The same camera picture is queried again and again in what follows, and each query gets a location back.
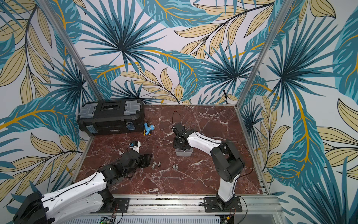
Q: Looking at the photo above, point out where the grey plastic storage box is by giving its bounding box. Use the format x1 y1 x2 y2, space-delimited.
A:
175 148 193 157

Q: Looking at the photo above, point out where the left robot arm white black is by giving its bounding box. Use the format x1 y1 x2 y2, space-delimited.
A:
13 150 153 224

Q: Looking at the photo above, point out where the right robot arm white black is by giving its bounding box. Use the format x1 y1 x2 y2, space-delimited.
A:
172 123 245 211

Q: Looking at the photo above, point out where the blue toy figure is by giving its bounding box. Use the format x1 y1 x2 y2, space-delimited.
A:
143 122 155 136

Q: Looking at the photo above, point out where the black plastic toolbox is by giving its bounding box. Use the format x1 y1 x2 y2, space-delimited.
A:
77 99 145 136

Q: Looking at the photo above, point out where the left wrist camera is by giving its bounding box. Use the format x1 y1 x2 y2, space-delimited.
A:
129 141 141 153

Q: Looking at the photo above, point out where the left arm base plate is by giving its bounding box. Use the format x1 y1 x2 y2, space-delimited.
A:
93 197 130 214

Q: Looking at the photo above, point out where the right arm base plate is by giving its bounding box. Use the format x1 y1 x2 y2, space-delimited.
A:
200 197 242 213

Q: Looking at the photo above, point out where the aluminium rail front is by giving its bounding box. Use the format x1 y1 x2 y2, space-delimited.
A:
114 195 287 224

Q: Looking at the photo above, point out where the left metal frame post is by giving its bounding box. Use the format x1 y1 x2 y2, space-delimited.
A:
37 0 103 101

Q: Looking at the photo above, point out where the metal frame post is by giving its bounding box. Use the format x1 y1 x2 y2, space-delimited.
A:
235 1 293 111
37 0 103 101

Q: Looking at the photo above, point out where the right metal frame post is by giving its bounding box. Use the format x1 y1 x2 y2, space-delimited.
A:
235 1 293 111

